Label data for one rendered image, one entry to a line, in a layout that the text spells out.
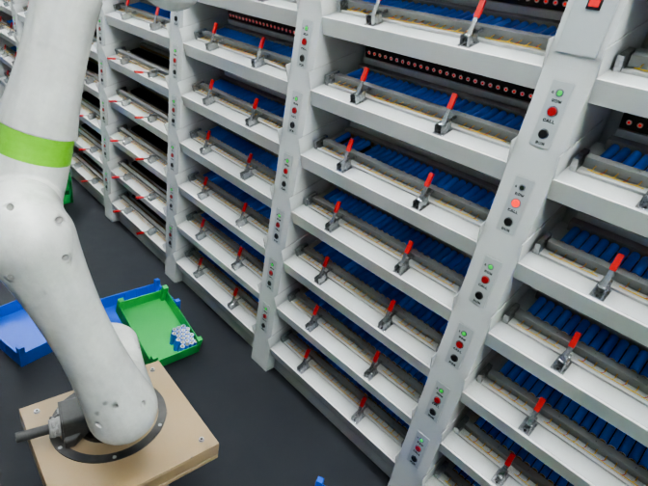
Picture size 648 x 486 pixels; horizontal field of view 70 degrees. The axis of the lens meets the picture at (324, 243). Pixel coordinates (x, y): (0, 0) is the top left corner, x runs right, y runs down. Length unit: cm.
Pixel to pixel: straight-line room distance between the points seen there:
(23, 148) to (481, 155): 85
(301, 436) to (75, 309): 104
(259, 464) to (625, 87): 135
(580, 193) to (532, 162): 11
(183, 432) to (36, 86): 81
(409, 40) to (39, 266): 87
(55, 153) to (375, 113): 72
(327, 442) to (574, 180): 113
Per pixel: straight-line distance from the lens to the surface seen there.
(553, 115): 100
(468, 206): 116
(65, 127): 88
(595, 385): 114
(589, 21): 99
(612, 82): 98
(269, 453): 163
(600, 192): 100
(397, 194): 122
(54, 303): 80
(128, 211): 266
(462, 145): 108
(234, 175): 171
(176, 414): 128
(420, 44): 115
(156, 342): 192
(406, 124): 116
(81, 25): 86
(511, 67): 104
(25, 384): 189
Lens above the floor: 128
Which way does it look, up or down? 27 degrees down
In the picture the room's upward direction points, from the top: 11 degrees clockwise
